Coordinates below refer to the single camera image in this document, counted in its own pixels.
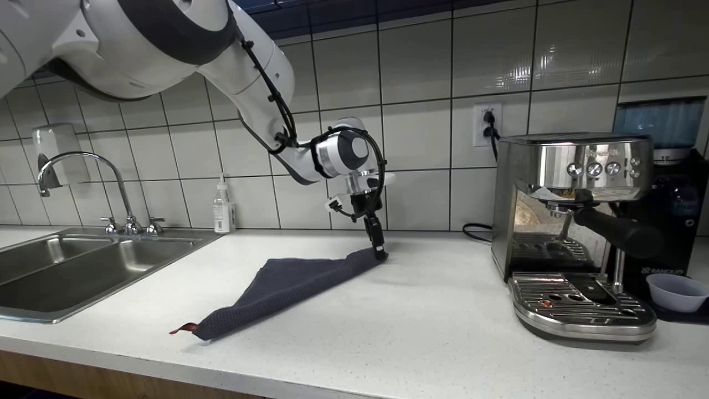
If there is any clear soap pump bottle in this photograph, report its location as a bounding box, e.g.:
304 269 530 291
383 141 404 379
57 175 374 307
212 177 232 233

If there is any grey towel with red tag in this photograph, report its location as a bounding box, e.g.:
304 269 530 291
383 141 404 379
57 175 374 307
180 248 383 342

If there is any stainless steel sink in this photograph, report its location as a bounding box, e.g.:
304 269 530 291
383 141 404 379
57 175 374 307
0 230 215 324

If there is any white wall power outlet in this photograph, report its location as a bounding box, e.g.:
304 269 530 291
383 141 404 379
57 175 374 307
472 104 501 155

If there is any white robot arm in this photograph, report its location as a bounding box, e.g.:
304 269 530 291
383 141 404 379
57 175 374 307
0 0 385 251

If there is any chrome kitchen faucet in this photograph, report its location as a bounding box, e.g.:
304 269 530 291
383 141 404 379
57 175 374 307
35 149 169 237

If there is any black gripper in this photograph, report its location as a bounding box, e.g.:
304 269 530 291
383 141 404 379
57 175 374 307
349 193 387 261

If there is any clear wall soap dispenser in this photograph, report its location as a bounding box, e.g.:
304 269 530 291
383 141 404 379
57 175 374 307
34 124 91 189

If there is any black power cable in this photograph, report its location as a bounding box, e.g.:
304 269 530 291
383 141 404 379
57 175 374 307
460 108 504 243

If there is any black coffee grinder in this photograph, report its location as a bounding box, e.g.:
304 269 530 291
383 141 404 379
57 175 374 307
613 95 706 324

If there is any small purple cup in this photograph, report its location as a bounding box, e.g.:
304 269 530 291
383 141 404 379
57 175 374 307
647 272 709 312

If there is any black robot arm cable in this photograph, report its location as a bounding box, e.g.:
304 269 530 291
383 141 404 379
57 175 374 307
235 28 389 219

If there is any stainless steel espresso machine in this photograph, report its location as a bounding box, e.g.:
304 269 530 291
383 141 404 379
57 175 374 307
492 132 663 344

